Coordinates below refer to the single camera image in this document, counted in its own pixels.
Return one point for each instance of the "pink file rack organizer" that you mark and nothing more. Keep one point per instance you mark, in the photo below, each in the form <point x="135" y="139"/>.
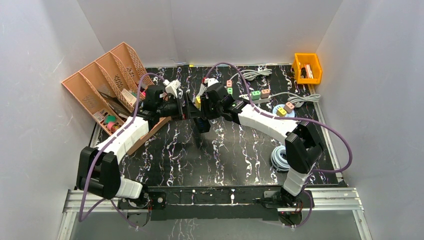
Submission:
<point x="107" y="87"/>

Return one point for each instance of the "yellow plug adapter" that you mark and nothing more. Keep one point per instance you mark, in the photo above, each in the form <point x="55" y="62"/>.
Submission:
<point x="198" y="102"/>

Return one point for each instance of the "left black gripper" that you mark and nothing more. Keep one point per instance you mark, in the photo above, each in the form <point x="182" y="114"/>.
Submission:
<point x="180" y="109"/>

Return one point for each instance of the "orange storage bin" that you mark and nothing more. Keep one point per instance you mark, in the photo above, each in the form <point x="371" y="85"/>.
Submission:
<point x="307" y="69"/>

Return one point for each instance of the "pink plug on round socket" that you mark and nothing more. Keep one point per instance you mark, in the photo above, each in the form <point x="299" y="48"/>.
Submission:
<point x="289" y="107"/>

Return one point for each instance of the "green plug on white strip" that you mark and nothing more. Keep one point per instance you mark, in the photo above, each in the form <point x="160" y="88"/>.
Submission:
<point x="255" y="95"/>

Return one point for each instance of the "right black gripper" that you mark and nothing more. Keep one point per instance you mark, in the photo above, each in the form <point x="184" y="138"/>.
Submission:
<point x="204" y="101"/>

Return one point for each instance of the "white power strip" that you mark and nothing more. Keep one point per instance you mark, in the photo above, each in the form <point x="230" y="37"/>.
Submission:
<point x="260" y="101"/>

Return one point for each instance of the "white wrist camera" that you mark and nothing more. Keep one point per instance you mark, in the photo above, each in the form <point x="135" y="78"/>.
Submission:
<point x="207" y="82"/>
<point x="172" y="87"/>

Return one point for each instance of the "pink plug on white strip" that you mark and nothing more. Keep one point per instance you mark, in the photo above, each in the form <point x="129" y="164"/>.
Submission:
<point x="264" y="93"/>

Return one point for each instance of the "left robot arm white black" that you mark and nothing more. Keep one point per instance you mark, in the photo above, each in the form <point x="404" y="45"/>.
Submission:
<point x="98" y="169"/>

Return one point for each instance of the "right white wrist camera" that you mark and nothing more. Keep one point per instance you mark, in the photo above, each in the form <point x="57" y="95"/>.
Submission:
<point x="207" y="82"/>

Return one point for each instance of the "yellow plug on round socket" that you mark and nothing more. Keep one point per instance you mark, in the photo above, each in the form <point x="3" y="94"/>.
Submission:
<point x="281" y="112"/>

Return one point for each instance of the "round blue socket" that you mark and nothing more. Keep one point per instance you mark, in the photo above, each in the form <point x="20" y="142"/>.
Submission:
<point x="288" y="114"/>

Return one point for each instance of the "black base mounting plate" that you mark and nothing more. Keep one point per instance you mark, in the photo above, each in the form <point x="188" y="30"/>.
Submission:
<point x="263" y="202"/>

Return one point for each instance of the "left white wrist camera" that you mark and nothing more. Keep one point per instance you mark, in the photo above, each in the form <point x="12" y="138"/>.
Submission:
<point x="172" y="87"/>

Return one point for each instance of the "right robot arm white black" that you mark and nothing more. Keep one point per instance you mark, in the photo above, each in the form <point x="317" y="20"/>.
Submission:
<point x="301" y="140"/>

